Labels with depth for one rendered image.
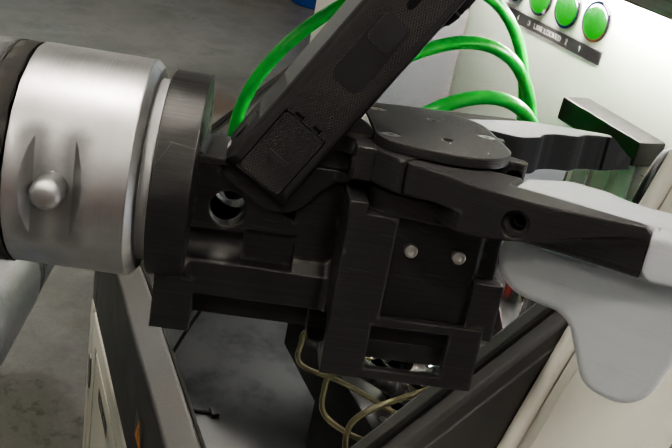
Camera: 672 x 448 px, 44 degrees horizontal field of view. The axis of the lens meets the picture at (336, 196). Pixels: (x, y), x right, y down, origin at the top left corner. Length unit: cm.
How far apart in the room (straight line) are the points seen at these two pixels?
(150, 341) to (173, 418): 14
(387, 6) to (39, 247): 13
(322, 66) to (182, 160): 5
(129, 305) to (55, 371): 143
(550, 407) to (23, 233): 54
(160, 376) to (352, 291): 72
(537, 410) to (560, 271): 49
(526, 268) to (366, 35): 9
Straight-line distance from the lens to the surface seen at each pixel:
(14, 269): 39
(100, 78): 27
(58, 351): 259
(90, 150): 26
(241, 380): 118
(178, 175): 26
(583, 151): 37
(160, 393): 96
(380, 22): 26
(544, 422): 74
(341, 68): 26
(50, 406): 240
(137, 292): 112
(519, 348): 73
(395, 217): 26
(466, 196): 24
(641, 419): 67
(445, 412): 72
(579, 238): 24
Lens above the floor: 156
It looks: 25 degrees down
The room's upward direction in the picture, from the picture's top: 11 degrees clockwise
